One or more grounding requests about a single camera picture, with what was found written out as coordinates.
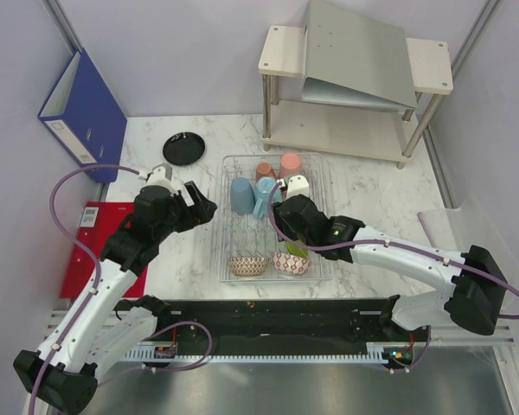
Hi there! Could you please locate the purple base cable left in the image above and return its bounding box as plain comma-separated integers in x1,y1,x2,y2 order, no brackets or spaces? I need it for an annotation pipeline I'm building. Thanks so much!
60,322,213,393

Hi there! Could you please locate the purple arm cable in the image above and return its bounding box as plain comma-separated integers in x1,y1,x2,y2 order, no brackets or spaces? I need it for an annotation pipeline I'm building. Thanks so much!
266,180,519,320
28,163,148,407

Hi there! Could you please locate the blue and red patterned bowl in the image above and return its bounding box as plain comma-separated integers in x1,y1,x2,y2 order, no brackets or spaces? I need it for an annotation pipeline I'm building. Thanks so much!
272,252,311,277

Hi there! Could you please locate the lime green plate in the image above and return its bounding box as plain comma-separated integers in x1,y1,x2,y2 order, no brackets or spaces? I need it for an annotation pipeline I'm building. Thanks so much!
285,242,309,259

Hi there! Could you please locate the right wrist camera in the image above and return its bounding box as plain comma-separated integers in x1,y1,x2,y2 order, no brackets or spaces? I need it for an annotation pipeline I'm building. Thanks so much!
278,174,310,201

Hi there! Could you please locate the light blue cable duct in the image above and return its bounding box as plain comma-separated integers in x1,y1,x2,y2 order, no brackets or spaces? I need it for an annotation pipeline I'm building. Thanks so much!
119,342,388,364

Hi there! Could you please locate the grey metal sheet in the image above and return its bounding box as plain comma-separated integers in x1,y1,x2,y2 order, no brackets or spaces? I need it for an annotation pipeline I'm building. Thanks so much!
301,1,417,111

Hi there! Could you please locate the pink dotted mug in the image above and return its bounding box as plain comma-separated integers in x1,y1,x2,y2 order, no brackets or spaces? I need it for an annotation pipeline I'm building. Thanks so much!
255,162,278,182

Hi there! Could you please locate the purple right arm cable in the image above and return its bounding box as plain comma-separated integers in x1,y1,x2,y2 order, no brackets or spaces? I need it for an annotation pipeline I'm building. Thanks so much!
266,180,519,320

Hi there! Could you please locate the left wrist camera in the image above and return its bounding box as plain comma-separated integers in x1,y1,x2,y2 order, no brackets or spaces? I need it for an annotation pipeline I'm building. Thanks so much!
138,163,178,195

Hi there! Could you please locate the pink tumbler cup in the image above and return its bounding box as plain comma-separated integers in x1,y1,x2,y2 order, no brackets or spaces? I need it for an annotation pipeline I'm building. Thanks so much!
279,152,304,179

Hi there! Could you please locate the white wire dish rack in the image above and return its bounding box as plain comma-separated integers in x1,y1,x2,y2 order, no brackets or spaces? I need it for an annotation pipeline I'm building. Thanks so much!
218,151,336,284

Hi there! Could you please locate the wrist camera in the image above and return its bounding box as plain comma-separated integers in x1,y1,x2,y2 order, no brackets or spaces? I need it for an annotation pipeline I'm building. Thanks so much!
278,174,310,201
138,163,178,195

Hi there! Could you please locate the white two-tier shelf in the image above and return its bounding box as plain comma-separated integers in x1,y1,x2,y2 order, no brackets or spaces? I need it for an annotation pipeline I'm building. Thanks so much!
258,25,453,169

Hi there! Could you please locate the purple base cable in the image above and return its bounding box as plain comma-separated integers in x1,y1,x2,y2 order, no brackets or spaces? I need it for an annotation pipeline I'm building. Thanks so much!
60,322,213,393
382,324,432,375

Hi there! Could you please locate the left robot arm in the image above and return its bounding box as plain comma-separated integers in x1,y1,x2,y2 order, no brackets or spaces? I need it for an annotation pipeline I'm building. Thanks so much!
14,182,217,414

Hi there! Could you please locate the red folder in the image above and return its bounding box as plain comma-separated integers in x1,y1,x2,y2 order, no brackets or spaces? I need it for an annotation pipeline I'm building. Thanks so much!
60,201,134,299

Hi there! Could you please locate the blue ring binder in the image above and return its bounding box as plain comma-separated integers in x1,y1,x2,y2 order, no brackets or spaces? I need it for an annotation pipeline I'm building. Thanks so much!
38,50,127,167

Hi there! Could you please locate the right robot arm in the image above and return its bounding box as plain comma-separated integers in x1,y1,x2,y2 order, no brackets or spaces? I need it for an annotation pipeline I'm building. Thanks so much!
272,195,506,341

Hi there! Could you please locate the brown patterned bowl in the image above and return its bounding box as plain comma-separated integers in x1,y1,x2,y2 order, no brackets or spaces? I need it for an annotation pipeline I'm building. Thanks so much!
229,257,269,278

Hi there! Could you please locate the light blue tumbler cup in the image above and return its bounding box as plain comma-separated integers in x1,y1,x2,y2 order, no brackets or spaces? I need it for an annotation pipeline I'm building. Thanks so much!
229,177,255,215

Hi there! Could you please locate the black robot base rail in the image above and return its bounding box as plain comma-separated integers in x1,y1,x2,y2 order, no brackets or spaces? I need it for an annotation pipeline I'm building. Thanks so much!
93,295,433,356

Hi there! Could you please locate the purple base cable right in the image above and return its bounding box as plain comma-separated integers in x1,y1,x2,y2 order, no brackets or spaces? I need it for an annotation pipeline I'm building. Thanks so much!
382,324,432,375

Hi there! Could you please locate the light blue ceramic mug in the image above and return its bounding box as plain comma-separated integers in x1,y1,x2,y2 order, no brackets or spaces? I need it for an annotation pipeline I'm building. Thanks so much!
253,176,278,220

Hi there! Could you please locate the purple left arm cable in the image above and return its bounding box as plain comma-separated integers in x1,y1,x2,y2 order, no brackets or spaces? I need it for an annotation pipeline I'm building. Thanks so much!
28,163,148,407

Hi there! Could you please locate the black plate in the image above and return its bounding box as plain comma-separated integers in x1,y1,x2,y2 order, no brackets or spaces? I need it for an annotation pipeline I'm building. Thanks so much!
162,131,206,166

